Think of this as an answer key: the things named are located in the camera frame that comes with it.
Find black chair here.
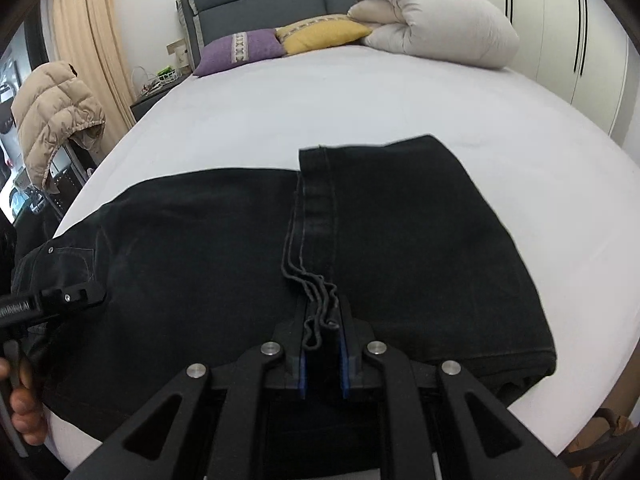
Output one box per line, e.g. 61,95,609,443
47,132,98,196

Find purple patterned pillow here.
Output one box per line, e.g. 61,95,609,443
192,28,287,77

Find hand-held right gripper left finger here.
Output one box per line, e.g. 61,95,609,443
65,296,308,480

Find yellow patterned pillow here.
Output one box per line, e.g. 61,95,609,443
275,15,373,56

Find white wire basket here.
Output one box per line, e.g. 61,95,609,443
145,67,182,87

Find grey padded headboard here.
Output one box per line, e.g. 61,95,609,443
176,0,433,63

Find person's left hand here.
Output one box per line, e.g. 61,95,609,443
9,387,49,447

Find beige puffer jacket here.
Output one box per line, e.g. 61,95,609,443
11,61,107,191

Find folded white duvet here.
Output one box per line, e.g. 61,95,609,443
346,0,521,70

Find white wardrobe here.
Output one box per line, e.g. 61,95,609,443
477,0,640,146

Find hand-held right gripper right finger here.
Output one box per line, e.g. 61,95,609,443
338,297,574,480

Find black pants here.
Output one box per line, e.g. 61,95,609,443
10,134,558,443

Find dark grey nightstand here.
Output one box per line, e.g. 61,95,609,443
130,72,193,123

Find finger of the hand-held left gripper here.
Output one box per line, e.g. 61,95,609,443
40,281,107,318

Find beige curtain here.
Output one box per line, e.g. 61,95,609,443
50,0,138,126

